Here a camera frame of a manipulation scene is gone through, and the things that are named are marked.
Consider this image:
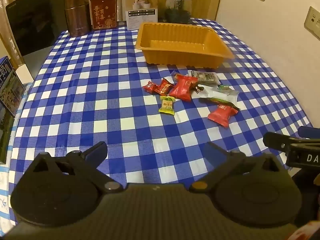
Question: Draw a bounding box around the grey printed sachet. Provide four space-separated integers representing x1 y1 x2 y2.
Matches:
187 70 220 87

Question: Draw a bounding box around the beige round-port wall plate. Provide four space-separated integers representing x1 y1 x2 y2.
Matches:
304 6 320 40

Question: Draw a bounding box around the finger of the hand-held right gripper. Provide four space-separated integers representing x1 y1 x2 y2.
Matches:
297 126 320 140
263 131 290 157

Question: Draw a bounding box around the white snack packet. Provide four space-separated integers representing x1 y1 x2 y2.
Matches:
200 86 240 103

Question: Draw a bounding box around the small red candy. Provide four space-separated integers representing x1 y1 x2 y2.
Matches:
142 81 158 95

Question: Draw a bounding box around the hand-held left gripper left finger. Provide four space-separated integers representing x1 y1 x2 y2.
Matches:
25 141 125 195

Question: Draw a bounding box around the red white printed bag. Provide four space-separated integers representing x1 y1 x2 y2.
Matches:
292 222 320 240

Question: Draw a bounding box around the dark red gold-print box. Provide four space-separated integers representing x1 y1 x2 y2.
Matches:
89 0 118 30

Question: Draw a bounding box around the blue white checked tablecloth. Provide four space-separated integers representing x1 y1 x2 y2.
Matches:
0 17 317 230

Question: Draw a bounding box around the orange plastic tray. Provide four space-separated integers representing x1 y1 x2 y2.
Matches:
135 22 235 69

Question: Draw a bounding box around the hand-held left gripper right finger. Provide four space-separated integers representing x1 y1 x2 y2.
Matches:
189 142 288 193

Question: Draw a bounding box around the white product box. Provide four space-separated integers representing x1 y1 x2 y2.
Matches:
124 0 159 30

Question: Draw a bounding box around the black flat panel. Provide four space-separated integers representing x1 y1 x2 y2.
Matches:
5 0 66 57

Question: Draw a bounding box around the large red snack packet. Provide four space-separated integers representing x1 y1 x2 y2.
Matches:
168 74 199 102

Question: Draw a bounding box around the red dark-print snack packet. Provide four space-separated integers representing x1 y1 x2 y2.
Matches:
154 78 175 96

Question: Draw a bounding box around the glass jar with green base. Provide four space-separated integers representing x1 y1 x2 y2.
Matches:
165 0 192 23

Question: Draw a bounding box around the dark green brown wrapper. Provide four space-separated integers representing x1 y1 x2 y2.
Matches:
200 97 241 110

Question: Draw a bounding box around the brown metal canister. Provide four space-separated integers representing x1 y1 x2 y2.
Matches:
64 0 90 37

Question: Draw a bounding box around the red white-label snack packet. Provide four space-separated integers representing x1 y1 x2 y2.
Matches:
207 103 239 128

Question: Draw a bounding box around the yellow green candy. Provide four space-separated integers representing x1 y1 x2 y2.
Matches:
158 95 176 115

